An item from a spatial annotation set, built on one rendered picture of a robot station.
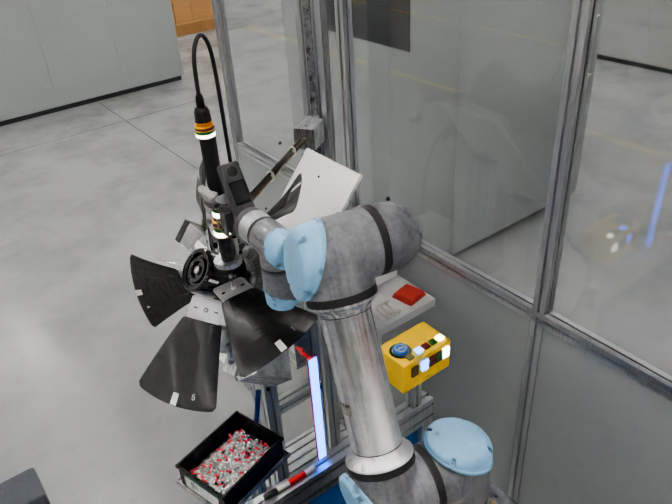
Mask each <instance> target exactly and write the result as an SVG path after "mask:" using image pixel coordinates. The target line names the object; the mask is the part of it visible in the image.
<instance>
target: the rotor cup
mask: <svg viewBox="0 0 672 504"><path fill-rule="evenodd" d="M211 253H213V254H216V255H219V254H220V253H218V252H215V251H212V250H209V249H206V248H198V249H196V250H194V251H193V252H192V253H191V254H190V255H189V256H188V258H187V260H186V262H185V264H184V267H183V271H182V282H183V285H184V287H185V289H186V290H188V291H189V292H192V293H196V294H199V295H203V296H207V297H210V298H214V299H215V300H219V299H218V298H217V297H216V296H214V295H213V289H214V288H216V287H218V286H220V285H223V284H225V283H227V282H229V281H230V278H229V275H228V274H229V273H226V272H225V270H219V269H217V268H216V267H215V265H214V263H213V261H214V259H215V257H216V256H214V255H212V254H211ZM196 266H199V268H200V269H199V272H198V273H197V274H195V273H194V269H195V267H196ZM232 274H233V280H234V279H236V278H238V277H243V278H244V279H245V280H246V281H247V282H248V283H249V284H250V278H251V270H250V265H249V263H248V261H247V259H246V258H245V257H243V256H242V264H241V265H240V266H239V267H237V268H235V271H234V272H232ZM210 279H212V280H215V281H218V282H219V283H218V284H216V283H212V282H209V280H210ZM219 301H220V300H219Z"/></svg>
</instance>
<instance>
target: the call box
mask: <svg viewBox="0 0 672 504"><path fill-rule="evenodd" d="M439 334H441V333H440V332H438V331H437V330H435V329H434V328H432V327H431V326H429V325H428V324H426V323H425V322H421V323H419V324H418V325H416V326H414V327H412V328H411V329H409V330H407V331H405V332H404V333H402V334H400V335H398V336H397V337H395V338H393V339H391V340H390V341H388V342H386V343H384V344H383V345H381V349H382V353H383V358H384V362H385V366H386V371H387V375H388V379H389V383H391V384H392V385H393V386H394V387H396V388H397V389H398V390H399V391H400V392H402V393H403V394H405V393H406V392H408V391H409V390H411V389H413V388H414V387H416V386H417V385H419V384H420V383H422V382H424V381H425V380H427V379H428V378H430V377H431V376H433V375H435V374H436V373H438V372H439V371H441V370H443V369H444V368H446V367H447V366H448V365H449V356H447V357H446V358H444V359H442V360H441V361H439V362H438V363H436V364H435V365H433V366H431V367H430V368H428V369H427V370H425V371H423V372H422V371H421V362H422V361H424V360H425V359H427V358H429V357H430V356H432V355H434V354H435V353H437V352H439V351H440V350H442V349H443V348H445V347H447V346H450V339H449V338H447V337H446V336H444V335H443V334H441V335H442V336H444V337H445V338H444V339H443V340H442V341H438V340H437V341H438V343H437V344H435V345H433V346H432V345H431V344H429V343H428V340H430V339H432V338H434V339H435V336H437V335H439ZM435 340H436V339H435ZM400 342H401V343H403V344H406V345H407V346H408V348H409V352H408V354H409V353H411V354H412V355H414V356H415V358H414V359H413V360H411V361H409V360H407V359H406V358H405V356H406V355H405V356H396V355H394V354H393V352H392V347H393V346H394V345H395V344H397V343H400ZM425 342H427V343H428V344H429V345H431V347H430V348H428V349H427V350H425V349H423V348H422V347H421V345H422V344H423V343H425ZM418 346H419V347H421V348H422V349H423V350H424V351H423V352H422V353H420V354H417V353H416V352H415V351H414V349H415V348H417V347H418ZM417 364H418V365H419V375H417V376H415V377H414V378H412V377H411V368H412V367H414V366H416V365H417Z"/></svg>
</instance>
